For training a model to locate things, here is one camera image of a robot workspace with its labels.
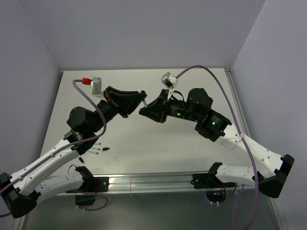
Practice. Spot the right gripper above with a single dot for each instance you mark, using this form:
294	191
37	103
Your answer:
158	108

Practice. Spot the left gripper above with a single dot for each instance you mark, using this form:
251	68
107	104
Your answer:
123	103

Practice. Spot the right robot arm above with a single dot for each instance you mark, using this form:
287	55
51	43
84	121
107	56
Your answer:
268	171

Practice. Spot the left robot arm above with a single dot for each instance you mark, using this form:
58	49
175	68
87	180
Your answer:
86	127

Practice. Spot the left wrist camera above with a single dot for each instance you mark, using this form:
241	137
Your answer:
96	85

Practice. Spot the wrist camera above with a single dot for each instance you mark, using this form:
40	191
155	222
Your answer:
170	81
96	85

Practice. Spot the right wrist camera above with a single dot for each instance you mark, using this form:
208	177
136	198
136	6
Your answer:
170	81

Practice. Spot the aluminium side rail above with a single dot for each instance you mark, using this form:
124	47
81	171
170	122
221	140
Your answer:
237	100

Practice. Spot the aluminium front rail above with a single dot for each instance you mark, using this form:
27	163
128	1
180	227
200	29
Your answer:
148	183

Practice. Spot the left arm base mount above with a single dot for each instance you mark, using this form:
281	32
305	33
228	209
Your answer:
90	192

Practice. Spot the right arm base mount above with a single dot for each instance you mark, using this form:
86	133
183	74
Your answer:
214	188

